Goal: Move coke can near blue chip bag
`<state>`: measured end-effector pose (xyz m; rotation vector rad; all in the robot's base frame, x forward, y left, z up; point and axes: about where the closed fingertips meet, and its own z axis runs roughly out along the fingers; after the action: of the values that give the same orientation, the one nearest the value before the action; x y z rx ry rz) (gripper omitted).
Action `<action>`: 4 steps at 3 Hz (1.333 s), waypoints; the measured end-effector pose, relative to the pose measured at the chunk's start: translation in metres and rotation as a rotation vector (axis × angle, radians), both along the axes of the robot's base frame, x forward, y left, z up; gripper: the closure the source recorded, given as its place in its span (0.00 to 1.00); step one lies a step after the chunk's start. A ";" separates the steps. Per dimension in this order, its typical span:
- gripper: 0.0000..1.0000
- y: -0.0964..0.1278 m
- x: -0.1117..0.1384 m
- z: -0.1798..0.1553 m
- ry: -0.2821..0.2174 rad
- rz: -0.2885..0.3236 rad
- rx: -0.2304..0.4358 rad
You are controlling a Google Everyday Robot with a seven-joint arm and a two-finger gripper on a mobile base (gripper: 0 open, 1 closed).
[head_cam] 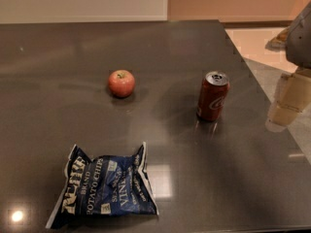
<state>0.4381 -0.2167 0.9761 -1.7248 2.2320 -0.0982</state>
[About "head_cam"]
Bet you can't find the red coke can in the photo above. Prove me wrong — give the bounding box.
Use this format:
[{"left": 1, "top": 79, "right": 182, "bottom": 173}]
[{"left": 197, "top": 71, "right": 229, "bottom": 121}]

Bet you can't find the blue potato chip bag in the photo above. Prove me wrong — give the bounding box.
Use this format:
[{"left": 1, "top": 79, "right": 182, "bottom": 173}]
[{"left": 46, "top": 144, "right": 158, "bottom": 229}]

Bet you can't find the red apple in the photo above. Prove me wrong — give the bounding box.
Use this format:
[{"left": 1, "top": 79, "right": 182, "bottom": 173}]
[{"left": 108, "top": 70, "right": 135, "bottom": 98}]

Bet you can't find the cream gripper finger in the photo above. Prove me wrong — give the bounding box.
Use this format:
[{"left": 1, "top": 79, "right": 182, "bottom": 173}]
[{"left": 267, "top": 67, "right": 311, "bottom": 127}]

